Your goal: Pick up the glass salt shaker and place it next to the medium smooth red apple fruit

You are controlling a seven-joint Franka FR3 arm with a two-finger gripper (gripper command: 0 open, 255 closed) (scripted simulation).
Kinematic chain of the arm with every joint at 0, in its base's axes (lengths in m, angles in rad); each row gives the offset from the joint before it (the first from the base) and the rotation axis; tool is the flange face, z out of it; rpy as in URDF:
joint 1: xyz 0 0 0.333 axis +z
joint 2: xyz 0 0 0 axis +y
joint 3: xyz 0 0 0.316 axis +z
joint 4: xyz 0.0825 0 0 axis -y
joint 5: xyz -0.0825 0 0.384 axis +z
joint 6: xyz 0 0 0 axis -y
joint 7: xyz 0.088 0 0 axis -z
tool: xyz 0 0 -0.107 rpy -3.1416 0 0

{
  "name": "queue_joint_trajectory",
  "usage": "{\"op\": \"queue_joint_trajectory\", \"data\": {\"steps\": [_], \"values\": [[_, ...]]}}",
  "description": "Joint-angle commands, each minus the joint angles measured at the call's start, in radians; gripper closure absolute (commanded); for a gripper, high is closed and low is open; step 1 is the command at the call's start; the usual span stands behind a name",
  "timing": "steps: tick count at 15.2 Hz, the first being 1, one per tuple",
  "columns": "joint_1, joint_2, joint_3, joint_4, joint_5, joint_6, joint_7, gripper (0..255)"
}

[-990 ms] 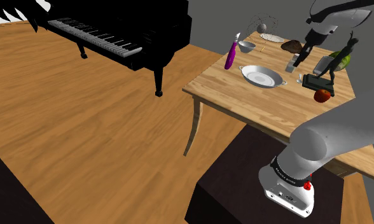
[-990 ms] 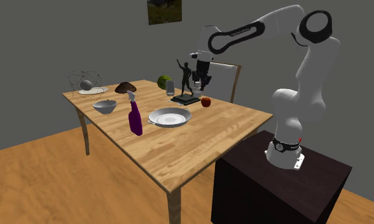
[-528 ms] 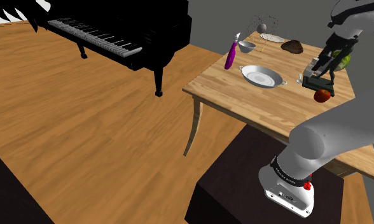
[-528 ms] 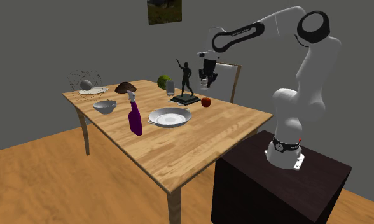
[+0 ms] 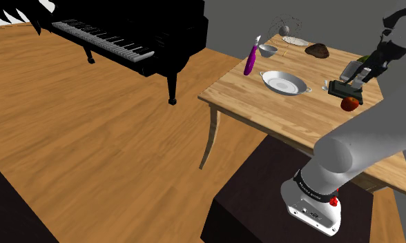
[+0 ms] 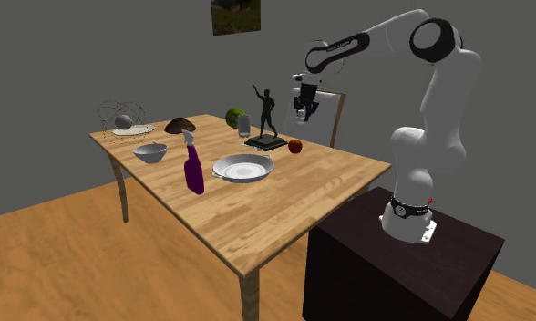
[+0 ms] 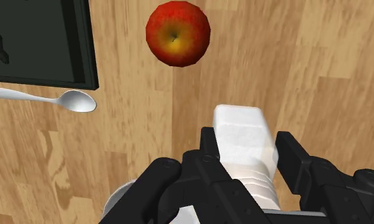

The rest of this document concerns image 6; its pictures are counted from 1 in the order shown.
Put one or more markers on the green melon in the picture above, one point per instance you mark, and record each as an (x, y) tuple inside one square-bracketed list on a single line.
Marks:
[(233, 117)]

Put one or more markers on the wall picture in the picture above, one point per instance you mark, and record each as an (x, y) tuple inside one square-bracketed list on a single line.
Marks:
[(235, 16)]

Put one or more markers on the brown dome-shaped bowl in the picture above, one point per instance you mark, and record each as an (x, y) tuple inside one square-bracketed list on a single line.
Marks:
[(179, 125)]

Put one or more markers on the black human figure statue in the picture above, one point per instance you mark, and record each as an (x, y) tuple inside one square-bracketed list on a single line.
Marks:
[(266, 118)]

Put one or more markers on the white chair with wooden frame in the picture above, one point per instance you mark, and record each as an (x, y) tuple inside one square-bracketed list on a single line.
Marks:
[(323, 120)]

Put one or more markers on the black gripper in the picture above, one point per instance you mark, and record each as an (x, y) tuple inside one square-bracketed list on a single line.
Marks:
[(306, 98)]

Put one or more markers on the grey round pan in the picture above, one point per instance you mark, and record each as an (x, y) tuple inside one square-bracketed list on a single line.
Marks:
[(243, 168)]

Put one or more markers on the red apple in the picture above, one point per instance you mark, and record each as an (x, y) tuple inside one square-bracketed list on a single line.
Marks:
[(295, 146)]

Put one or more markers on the grey bowl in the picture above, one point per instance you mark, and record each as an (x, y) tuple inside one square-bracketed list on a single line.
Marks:
[(150, 153)]

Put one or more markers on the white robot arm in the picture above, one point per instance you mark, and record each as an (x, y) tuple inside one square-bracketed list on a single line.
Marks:
[(445, 111)]

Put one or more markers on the wooden table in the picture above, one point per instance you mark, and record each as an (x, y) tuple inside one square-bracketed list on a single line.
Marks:
[(259, 204)]

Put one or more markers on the clear drinking glass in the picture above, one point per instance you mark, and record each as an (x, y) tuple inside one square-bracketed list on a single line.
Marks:
[(243, 126)]

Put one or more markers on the dark robot stand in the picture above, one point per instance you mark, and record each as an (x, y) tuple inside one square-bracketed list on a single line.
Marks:
[(397, 266)]

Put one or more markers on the purple spray bottle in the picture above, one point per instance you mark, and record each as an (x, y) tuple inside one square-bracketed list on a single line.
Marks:
[(193, 171)]

